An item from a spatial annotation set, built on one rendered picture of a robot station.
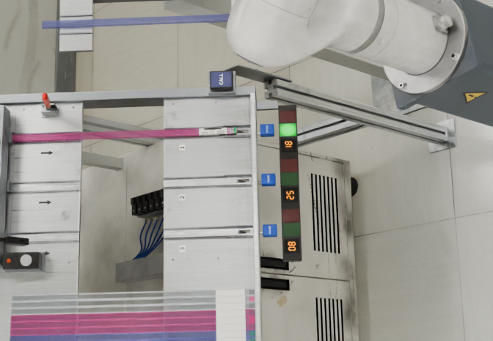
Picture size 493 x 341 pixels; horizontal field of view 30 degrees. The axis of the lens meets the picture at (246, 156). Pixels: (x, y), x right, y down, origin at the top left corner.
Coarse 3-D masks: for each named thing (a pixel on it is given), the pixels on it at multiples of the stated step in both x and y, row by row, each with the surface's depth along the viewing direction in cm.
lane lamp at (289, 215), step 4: (284, 212) 195; (288, 212) 195; (292, 212) 195; (296, 212) 195; (284, 216) 195; (288, 216) 195; (292, 216) 195; (296, 216) 195; (284, 220) 195; (288, 220) 195; (292, 220) 195; (296, 220) 195
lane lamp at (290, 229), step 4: (284, 224) 195; (288, 224) 195; (292, 224) 194; (296, 224) 194; (284, 228) 194; (288, 228) 194; (292, 228) 194; (296, 228) 194; (284, 232) 194; (288, 232) 194; (292, 232) 194; (296, 232) 194; (284, 236) 194; (288, 236) 194; (292, 236) 194
